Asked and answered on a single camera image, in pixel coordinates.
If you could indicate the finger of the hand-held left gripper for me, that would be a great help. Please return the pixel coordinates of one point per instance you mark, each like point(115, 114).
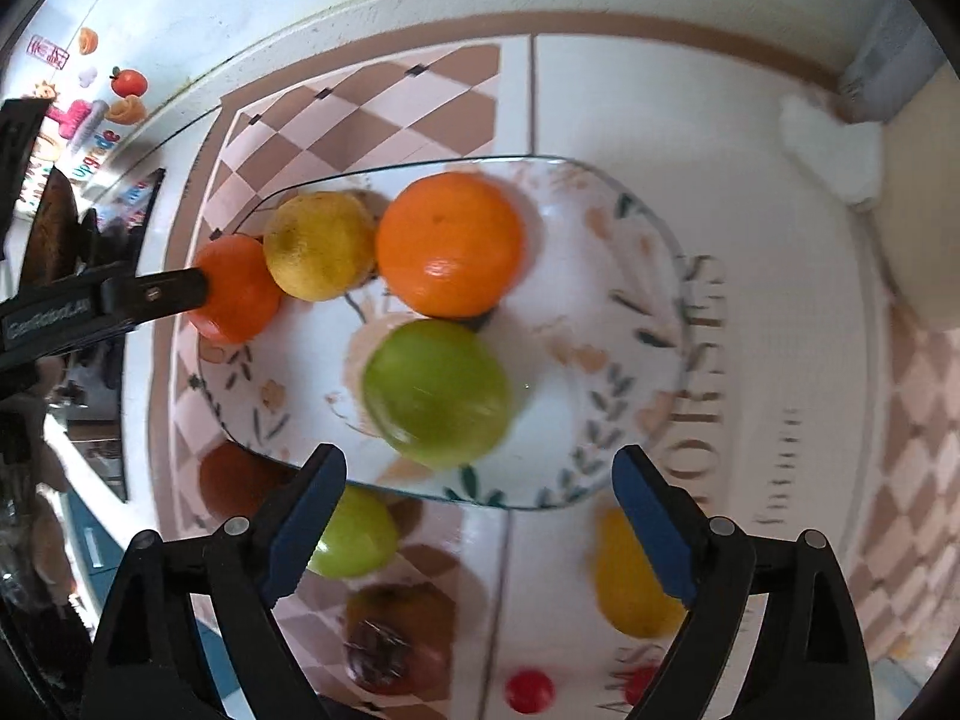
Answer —
point(105, 244)
point(161, 294)

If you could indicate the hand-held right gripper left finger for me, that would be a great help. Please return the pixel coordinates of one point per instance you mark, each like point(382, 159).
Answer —
point(304, 532)

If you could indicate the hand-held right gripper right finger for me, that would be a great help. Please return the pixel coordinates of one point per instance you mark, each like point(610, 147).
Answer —
point(652, 532)

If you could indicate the small orange tangerine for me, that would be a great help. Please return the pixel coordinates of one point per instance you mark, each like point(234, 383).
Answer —
point(236, 292)

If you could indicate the large green apple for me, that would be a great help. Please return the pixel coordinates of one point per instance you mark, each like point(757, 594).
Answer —
point(439, 394)

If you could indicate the floral white plate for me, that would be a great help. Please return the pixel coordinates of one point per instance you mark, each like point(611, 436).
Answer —
point(600, 300)

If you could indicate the small green apple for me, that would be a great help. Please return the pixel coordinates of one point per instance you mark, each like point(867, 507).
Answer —
point(360, 536)

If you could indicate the yellow mango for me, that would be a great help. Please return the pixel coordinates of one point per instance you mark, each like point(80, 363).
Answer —
point(630, 585)

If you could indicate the dark red fruit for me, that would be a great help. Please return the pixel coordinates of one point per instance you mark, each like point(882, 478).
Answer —
point(232, 484)

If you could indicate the pink fridge magnet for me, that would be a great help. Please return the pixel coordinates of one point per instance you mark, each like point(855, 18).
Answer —
point(69, 118)

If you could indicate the orange croissant fridge magnet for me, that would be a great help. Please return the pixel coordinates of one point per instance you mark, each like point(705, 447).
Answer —
point(126, 111)

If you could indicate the brown orange persimmon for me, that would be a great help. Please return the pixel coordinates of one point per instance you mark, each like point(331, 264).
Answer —
point(397, 641)

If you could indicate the red cherry tomato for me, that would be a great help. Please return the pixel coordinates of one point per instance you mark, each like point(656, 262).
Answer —
point(639, 684)
point(529, 690)

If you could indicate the yellow lemon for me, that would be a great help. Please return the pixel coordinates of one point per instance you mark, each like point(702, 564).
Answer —
point(319, 247)

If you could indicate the red tomato fridge magnet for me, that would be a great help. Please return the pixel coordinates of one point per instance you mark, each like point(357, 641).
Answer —
point(129, 80)

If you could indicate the white flower fridge magnet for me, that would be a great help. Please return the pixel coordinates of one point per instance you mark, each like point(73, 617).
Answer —
point(86, 76)

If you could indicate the red sign fridge magnet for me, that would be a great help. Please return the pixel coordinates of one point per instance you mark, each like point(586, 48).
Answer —
point(46, 52)

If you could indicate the checkered printed tablecloth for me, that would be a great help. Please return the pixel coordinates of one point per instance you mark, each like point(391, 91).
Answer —
point(780, 315)

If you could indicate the large orange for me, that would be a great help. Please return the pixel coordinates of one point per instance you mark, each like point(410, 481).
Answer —
point(450, 244)

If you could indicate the white crumpled tissue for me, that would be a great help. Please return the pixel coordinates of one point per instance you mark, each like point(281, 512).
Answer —
point(829, 154)

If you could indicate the grey curtain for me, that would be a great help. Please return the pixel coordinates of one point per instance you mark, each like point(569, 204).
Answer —
point(881, 60)

